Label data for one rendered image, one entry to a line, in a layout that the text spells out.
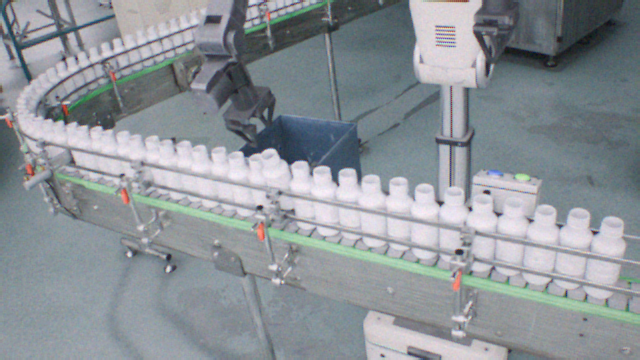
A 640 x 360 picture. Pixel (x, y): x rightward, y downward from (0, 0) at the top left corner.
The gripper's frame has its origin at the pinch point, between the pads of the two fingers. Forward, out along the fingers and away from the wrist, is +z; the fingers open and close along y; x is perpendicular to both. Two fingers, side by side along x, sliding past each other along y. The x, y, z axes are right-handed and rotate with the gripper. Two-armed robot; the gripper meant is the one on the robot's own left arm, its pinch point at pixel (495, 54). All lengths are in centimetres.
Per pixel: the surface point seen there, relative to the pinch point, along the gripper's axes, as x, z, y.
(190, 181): 73, 33, -18
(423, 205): 9.3, 25.9, -17.8
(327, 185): 31.6, 26.2, -17.1
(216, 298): 131, 140, 26
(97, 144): 109, 27, -18
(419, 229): 9.8, 31.4, -18.9
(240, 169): 55, 26, -17
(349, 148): 56, 51, 37
